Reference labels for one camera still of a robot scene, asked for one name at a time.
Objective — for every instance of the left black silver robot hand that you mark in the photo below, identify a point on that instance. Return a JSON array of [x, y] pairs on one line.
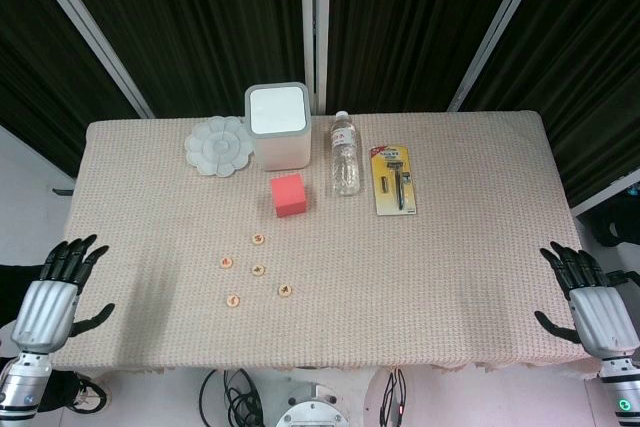
[[42, 312]]

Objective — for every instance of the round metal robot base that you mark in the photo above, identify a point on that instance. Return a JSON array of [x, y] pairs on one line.
[[312, 412]]

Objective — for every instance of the black bag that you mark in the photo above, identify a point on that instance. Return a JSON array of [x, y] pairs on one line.
[[617, 227]]

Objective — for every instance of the aluminium frame post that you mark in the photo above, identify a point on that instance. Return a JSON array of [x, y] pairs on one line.
[[75, 9], [502, 22], [306, 22]]

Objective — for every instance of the black fabric bundle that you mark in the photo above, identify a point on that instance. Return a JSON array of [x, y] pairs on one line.
[[12, 292]]

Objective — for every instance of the aluminium frame bar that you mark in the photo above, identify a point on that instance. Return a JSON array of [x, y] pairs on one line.
[[605, 194]]

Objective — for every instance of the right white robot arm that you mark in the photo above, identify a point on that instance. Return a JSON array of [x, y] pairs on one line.
[[620, 387]]

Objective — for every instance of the white square bin grey rim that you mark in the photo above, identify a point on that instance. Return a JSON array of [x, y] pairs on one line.
[[280, 152]]

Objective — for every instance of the white flower paint palette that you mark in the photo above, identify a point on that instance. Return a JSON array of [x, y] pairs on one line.
[[215, 147]]

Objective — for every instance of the red foam cube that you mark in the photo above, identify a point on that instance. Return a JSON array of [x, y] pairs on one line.
[[287, 194]]

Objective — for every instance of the round wooden chess piece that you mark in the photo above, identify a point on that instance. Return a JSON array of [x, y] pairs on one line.
[[284, 290], [227, 262], [258, 238], [233, 300], [258, 270]]

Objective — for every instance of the black pleated curtain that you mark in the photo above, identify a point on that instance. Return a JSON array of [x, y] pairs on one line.
[[200, 22], [410, 22], [590, 72], [30, 47]]

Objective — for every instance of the beige woven tablecloth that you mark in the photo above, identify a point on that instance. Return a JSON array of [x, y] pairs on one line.
[[400, 272]]

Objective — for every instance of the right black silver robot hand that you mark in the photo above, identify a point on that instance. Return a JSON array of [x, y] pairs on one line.
[[605, 317]]

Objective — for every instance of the yellow razor blister pack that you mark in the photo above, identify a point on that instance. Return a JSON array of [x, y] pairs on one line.
[[392, 182]]

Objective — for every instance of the clear plastic water bottle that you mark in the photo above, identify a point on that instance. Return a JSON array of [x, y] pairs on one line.
[[345, 167]]

